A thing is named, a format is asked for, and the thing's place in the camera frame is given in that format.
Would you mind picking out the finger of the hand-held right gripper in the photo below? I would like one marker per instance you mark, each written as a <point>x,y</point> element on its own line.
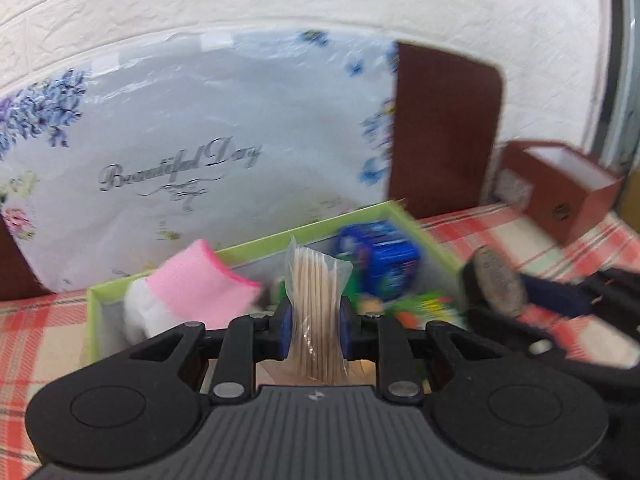
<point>555,296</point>
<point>510,332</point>

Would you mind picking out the blue cube box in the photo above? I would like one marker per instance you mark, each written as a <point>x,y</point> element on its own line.
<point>385,265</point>

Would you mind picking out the shiny green box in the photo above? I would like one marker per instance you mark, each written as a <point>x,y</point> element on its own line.
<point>430,310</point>

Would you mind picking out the floral plastic package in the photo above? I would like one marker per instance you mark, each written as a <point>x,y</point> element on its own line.
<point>200,110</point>

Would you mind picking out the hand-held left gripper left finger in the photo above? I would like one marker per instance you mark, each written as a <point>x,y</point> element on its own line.
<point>282,327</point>

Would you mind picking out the clear toothpick packet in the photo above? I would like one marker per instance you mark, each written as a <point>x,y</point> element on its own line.
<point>317,310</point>

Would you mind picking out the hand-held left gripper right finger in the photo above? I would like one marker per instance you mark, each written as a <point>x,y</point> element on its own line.
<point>347,330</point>

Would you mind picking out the large green cardboard box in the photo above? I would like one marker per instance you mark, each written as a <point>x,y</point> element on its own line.
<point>94,325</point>

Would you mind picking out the pink white glove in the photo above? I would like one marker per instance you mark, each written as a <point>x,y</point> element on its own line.
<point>200,285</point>

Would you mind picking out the brown cardboard box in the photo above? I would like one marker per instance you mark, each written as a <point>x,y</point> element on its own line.
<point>575,205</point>

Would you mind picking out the brown wooden headboard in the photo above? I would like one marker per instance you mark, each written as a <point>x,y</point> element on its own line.
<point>440,135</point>

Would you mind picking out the plaid blanket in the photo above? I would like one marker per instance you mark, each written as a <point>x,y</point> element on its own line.
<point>40,330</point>

